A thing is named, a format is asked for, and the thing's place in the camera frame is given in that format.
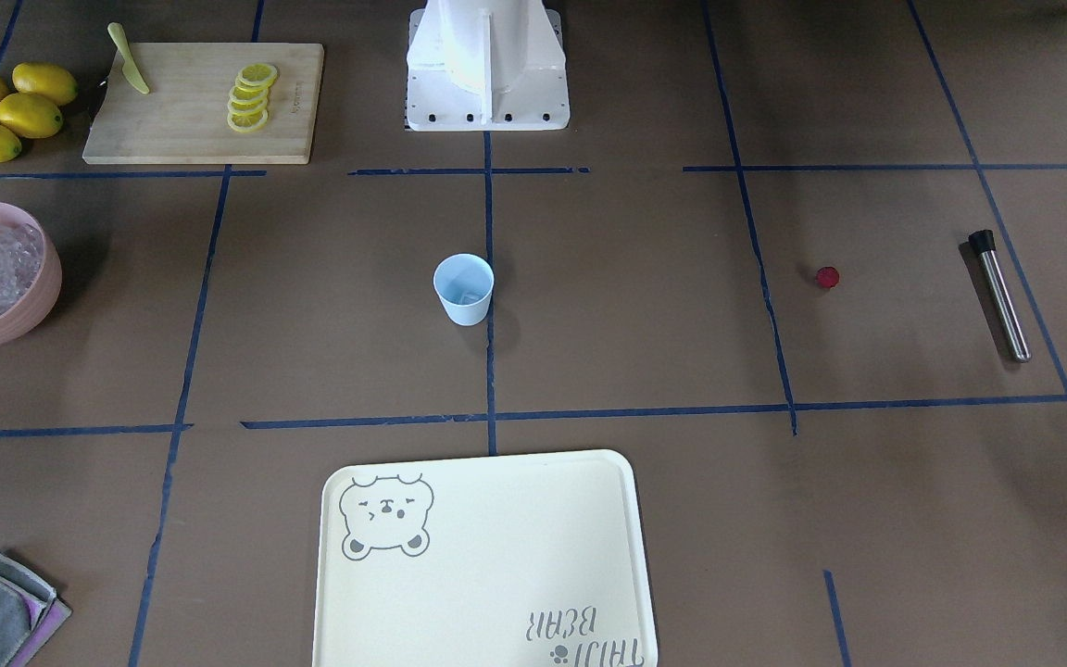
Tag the pink bowl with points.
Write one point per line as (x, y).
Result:
(34, 306)

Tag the cream bear tray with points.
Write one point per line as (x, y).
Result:
(517, 560)

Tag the steel muddler black tip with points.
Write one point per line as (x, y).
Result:
(983, 245)

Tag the light blue cup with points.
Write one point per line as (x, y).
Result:
(464, 283)

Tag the clear ice cube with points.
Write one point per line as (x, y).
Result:
(465, 298)

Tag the yellow green knife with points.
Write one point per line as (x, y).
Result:
(129, 69)

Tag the wooden cutting board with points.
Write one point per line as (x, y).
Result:
(183, 119)

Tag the red strawberry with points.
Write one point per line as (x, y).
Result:
(827, 277)

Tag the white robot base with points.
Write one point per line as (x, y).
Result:
(486, 66)

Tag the lemon slice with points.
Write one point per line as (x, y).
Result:
(248, 122)
(256, 76)

